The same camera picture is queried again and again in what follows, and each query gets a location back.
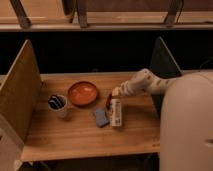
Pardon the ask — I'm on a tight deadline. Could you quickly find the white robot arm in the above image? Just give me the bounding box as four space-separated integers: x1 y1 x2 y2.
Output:
112 69 213 171

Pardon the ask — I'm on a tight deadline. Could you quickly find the wooden shelf rail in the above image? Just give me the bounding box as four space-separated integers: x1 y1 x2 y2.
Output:
0 0 213 33

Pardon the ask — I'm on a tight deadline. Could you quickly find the blue sponge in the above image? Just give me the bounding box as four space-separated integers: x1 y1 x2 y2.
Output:
93 108 110 128

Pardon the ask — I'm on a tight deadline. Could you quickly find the orange bowl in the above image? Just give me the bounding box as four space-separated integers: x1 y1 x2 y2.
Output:
67 81 98 106

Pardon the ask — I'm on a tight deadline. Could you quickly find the white cup with dark contents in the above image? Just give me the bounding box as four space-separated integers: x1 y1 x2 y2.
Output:
48 94 68 118

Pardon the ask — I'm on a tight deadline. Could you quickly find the right dark side panel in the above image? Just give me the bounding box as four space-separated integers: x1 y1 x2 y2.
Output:
148 36 183 118

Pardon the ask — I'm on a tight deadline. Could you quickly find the left wooden side panel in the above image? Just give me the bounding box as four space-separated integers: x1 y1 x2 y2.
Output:
0 39 43 171

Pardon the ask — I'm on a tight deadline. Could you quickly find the white bottle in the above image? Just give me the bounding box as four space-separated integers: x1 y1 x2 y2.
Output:
110 99 122 127

